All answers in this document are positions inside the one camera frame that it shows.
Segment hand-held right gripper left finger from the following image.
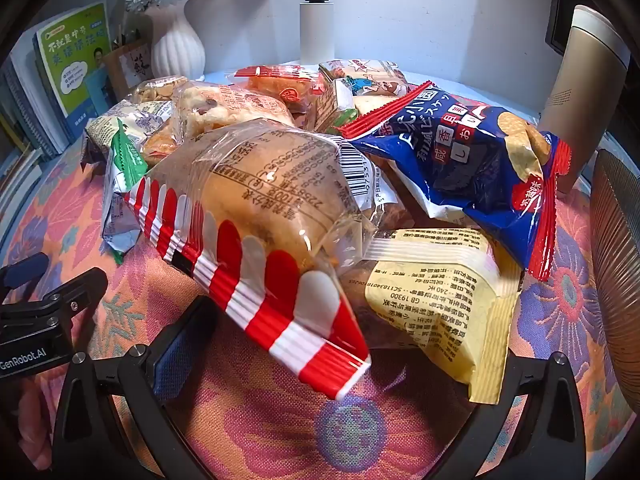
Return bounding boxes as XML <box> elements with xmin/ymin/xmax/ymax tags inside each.
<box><xmin>51</xmin><ymin>294</ymin><xmax>221</xmax><ymax>480</ymax></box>

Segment white desk lamp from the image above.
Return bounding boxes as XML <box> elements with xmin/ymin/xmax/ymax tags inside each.
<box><xmin>299</xmin><ymin>0</ymin><xmax>335</xmax><ymax>64</ymax></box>

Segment person's left hand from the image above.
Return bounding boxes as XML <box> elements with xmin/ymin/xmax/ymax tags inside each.
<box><xmin>20</xmin><ymin>375</ymin><xmax>54</xmax><ymax>468</ymax></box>

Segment clear packet of nut crackers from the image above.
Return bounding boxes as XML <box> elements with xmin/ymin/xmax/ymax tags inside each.
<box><xmin>127</xmin><ymin>76</ymin><xmax>189</xmax><ymax>107</ymax></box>

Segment grey white snack packet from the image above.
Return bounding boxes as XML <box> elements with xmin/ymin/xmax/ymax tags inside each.
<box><xmin>81</xmin><ymin>100</ymin><xmax>173</xmax><ymax>166</ymax></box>

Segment white ribbed vase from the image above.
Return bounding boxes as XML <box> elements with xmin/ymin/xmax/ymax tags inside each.
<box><xmin>150</xmin><ymin>0</ymin><xmax>207</xmax><ymax>81</ymax></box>

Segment brown pen holder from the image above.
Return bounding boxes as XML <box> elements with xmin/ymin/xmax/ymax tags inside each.
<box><xmin>102</xmin><ymin>35</ymin><xmax>154</xmax><ymax>102</ymax></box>

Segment red striped clear bread packet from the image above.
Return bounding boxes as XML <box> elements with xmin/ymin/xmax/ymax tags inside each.
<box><xmin>122</xmin><ymin>117</ymin><xmax>373</xmax><ymax>401</ymax></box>

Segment stack of books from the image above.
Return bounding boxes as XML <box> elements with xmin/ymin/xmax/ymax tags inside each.
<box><xmin>0</xmin><ymin>55</ymin><xmax>67</xmax><ymax>221</ymax></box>

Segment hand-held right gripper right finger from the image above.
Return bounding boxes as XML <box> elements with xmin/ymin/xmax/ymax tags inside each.
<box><xmin>440</xmin><ymin>351</ymin><xmax>601</xmax><ymax>480</ymax></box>

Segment cream yellow snack packet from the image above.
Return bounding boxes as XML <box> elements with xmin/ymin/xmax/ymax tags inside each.
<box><xmin>350</xmin><ymin>227</ymin><xmax>522</xmax><ymax>406</ymax></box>

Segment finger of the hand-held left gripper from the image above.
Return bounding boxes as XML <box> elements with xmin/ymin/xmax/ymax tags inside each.
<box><xmin>0</xmin><ymin>267</ymin><xmax>109</xmax><ymax>321</ymax></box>
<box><xmin>0</xmin><ymin>252</ymin><xmax>51</xmax><ymax>288</ymax></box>

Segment floral printed tablecloth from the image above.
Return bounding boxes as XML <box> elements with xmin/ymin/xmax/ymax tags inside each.
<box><xmin>0</xmin><ymin>145</ymin><xmax>640</xmax><ymax>480</ymax></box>

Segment blue biscuit packet red edges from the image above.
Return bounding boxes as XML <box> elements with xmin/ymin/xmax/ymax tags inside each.
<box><xmin>340</xmin><ymin>82</ymin><xmax>573</xmax><ymax>281</ymax></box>

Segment orange red snack packet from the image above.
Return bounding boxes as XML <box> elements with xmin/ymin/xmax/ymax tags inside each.
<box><xmin>235</xmin><ymin>65</ymin><xmax>327</xmax><ymax>112</ymax></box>

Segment cartoon print snack packet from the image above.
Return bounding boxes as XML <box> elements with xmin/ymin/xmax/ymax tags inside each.
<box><xmin>319</xmin><ymin>59</ymin><xmax>412</xmax><ymax>111</ymax></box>

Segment green white snack packet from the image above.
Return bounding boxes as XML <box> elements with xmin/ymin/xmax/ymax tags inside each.
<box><xmin>100</xmin><ymin>117</ymin><xmax>151</xmax><ymax>263</ymax></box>

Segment golden thermos bottle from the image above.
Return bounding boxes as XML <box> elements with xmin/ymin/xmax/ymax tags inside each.
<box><xmin>537</xmin><ymin>5</ymin><xmax>629</xmax><ymax>196</ymax></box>

